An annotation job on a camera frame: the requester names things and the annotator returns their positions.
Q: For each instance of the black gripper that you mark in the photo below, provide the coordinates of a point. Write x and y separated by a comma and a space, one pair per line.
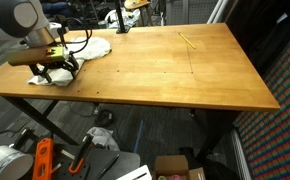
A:
68, 63

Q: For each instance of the white towel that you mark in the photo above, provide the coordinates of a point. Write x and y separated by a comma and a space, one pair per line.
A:
96, 47

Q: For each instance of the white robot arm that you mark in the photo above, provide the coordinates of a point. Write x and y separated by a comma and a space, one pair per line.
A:
24, 19

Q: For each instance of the orange black clamp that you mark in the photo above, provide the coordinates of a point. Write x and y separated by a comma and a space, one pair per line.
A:
79, 157

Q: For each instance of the orange level tool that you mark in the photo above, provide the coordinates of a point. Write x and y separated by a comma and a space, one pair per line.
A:
43, 160

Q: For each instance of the small round wooden table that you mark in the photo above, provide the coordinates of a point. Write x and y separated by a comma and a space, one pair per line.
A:
140, 5

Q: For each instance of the black pen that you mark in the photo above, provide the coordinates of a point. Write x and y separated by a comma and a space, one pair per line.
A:
102, 170

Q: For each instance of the yellow pencil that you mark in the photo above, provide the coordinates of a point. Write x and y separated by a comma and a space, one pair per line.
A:
187, 40

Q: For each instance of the cardboard box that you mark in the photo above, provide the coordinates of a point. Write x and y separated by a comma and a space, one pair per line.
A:
175, 167

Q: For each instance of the black table leg frame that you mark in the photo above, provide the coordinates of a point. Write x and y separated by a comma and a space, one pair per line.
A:
41, 118

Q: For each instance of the black camera stand pole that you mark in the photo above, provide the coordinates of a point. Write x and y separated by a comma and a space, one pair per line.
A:
122, 28

